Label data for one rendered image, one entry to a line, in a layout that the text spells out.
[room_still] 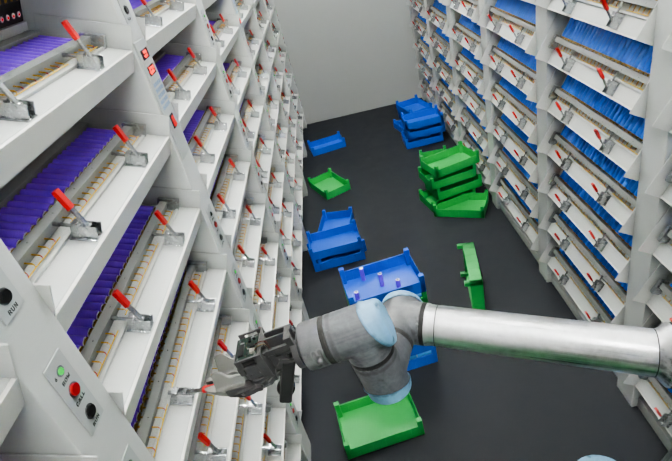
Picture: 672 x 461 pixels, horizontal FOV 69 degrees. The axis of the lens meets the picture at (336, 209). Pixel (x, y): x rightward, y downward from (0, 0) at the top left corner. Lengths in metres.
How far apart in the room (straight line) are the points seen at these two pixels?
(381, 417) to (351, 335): 1.23
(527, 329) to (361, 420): 1.20
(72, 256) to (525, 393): 1.73
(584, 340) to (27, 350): 0.87
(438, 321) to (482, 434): 1.04
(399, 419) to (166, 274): 1.28
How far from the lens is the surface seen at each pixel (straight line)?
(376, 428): 2.07
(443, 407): 2.10
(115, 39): 1.17
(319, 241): 2.93
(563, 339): 1.02
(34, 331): 0.69
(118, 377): 0.88
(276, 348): 0.93
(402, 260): 2.08
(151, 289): 1.03
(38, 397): 0.69
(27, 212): 0.91
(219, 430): 1.26
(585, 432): 2.06
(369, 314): 0.88
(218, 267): 1.38
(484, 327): 1.02
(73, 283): 0.77
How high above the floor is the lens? 1.69
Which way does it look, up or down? 30 degrees down
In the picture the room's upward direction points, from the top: 15 degrees counter-clockwise
